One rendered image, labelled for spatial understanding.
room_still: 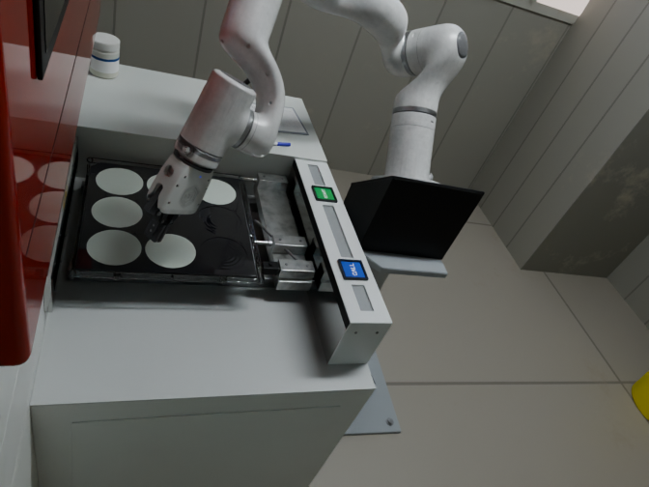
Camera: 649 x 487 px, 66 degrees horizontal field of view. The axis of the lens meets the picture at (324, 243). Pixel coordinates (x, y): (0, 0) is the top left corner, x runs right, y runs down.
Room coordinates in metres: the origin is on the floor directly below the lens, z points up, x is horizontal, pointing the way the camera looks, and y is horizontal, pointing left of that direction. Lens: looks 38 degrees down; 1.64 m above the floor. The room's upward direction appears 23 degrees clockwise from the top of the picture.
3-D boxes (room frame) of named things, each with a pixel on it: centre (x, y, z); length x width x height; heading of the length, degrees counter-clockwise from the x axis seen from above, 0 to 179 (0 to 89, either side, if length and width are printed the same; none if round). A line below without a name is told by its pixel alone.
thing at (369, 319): (0.94, -0.01, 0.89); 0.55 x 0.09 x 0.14; 29
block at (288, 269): (0.82, 0.04, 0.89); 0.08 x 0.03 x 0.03; 119
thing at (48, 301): (0.70, 0.51, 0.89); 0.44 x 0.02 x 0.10; 29
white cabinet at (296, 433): (0.94, 0.28, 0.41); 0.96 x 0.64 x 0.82; 29
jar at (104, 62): (1.16, 0.72, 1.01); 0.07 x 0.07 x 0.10
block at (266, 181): (1.11, 0.19, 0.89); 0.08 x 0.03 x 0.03; 119
